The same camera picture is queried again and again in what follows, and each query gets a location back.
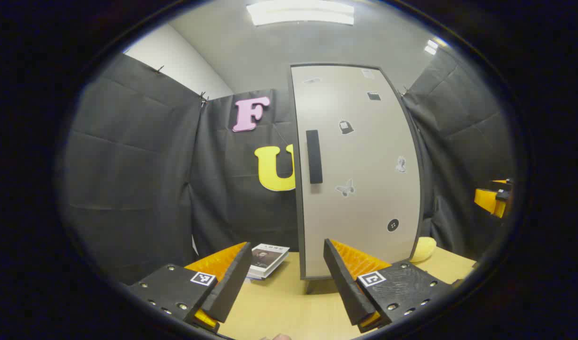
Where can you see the yellow round object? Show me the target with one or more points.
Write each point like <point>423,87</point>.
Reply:
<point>423,249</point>

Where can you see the small ceiling light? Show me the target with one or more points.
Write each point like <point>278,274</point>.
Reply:
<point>431,46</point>

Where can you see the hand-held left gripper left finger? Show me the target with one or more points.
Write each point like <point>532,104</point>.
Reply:
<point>232,283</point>

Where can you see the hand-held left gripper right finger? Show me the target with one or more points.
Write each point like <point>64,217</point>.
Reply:
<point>345,288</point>

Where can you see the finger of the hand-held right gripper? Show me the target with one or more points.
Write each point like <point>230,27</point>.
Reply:
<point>489,198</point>

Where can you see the black backdrop cloth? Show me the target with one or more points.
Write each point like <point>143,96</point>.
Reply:
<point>138,165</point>

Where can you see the beige cabinet door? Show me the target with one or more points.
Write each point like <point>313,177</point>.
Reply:
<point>364,212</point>

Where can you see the grey cabinet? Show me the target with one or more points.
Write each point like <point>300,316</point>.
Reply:
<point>311,285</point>

